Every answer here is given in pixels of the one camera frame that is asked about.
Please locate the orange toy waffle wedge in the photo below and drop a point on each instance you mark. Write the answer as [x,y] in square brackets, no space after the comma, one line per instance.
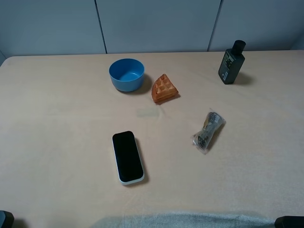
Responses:
[163,89]

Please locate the grey foam pad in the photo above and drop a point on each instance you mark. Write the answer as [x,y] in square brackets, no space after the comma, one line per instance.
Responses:
[184,220]

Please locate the black flat bottle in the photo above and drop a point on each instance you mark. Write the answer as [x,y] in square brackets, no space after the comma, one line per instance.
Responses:
[232,62]

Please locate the black and white phone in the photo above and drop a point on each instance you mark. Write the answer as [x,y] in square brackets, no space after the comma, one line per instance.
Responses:
[128,161]

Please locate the blue plastic bowl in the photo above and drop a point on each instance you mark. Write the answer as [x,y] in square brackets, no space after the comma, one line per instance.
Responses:
[127,74]

